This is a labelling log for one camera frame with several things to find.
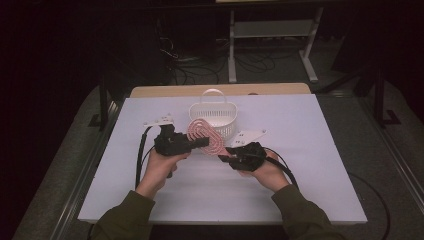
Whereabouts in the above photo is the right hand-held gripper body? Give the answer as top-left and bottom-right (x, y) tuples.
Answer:
(228, 129), (268, 173)

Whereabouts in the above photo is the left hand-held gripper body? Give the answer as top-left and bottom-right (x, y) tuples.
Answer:
(143, 113), (194, 157)

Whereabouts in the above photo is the pink hairbrush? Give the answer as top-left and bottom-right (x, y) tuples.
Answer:
(186, 117), (232, 158)

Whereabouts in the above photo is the white plastic basket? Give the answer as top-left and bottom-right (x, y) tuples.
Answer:
(188, 88), (239, 140)

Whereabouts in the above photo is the person's right hand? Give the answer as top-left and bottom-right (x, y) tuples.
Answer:
(238, 158), (291, 194)

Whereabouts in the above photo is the person's left hand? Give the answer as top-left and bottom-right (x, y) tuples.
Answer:
(135, 149), (192, 200)

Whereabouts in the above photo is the black metal stand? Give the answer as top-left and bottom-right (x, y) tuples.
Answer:
(87, 74), (112, 132)
(372, 64), (402, 129)

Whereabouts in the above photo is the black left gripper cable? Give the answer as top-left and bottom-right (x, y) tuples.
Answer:
(134, 125), (159, 190)

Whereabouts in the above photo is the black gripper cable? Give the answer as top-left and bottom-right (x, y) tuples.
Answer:
(134, 125), (159, 190)
(264, 147), (300, 190)

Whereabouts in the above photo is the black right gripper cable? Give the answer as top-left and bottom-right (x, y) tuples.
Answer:
(264, 147), (300, 190)

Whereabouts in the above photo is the white metal table frame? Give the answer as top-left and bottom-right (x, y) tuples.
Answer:
(227, 5), (325, 84)

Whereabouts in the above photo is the black floor cable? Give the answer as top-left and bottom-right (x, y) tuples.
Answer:
(347, 171), (392, 240)

